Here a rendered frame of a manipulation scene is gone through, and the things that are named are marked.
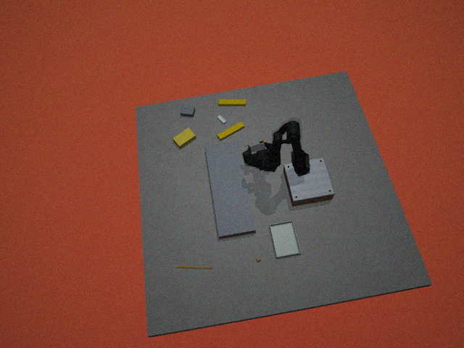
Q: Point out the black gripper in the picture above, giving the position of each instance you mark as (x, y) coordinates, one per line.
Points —
(259, 153)

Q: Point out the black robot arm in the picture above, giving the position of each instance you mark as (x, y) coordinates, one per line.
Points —
(299, 159)

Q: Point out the yellow flat block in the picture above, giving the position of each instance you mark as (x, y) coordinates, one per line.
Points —
(184, 138)

